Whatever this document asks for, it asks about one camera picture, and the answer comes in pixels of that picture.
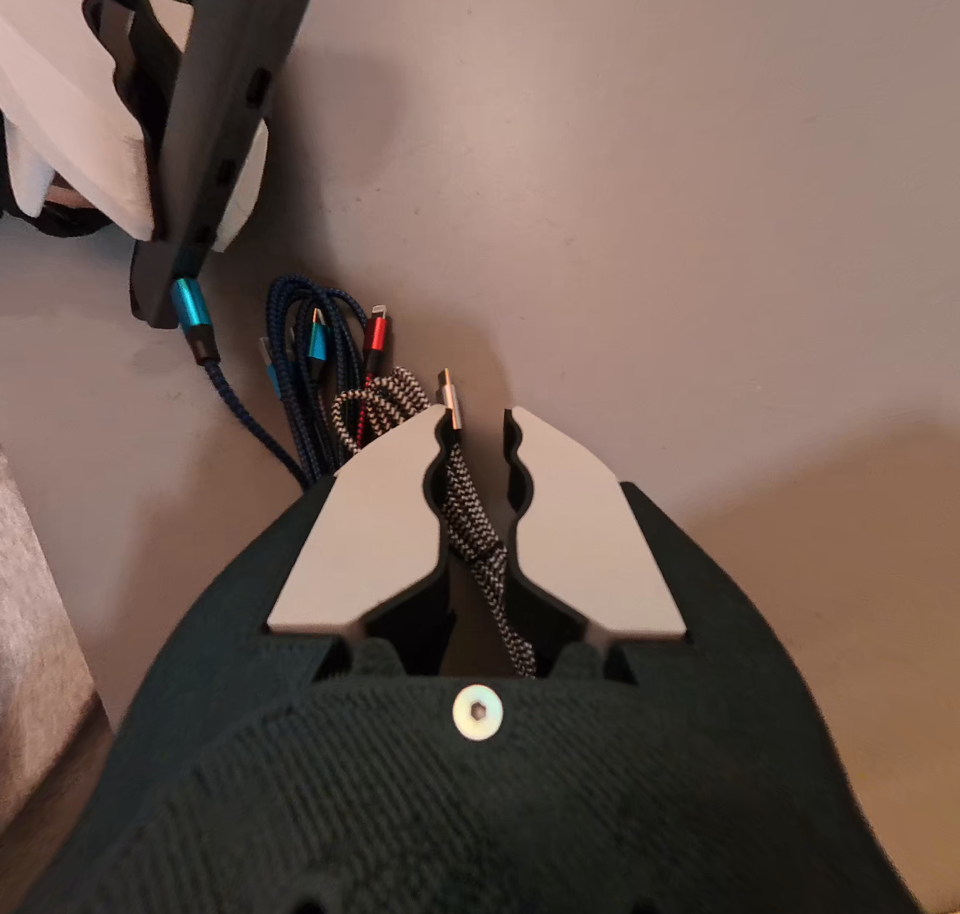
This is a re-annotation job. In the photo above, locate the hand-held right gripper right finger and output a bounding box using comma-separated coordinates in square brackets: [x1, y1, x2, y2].
[501, 406, 689, 641]

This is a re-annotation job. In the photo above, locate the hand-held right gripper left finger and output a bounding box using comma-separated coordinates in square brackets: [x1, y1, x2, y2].
[266, 406, 455, 641]

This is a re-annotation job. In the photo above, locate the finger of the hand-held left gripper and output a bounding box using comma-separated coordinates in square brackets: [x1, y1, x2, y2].
[0, 0, 181, 242]
[213, 121, 270, 254]

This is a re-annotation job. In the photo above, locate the black white braided cable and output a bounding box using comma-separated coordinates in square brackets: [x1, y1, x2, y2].
[331, 365, 537, 679]

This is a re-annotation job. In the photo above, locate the grey charging hub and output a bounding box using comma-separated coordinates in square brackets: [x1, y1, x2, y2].
[129, 0, 331, 330]

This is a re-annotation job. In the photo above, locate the beige desk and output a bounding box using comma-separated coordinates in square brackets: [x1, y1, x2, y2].
[0, 0, 960, 914]

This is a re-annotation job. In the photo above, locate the red braided cable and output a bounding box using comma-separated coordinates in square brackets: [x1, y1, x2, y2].
[352, 303, 395, 446]

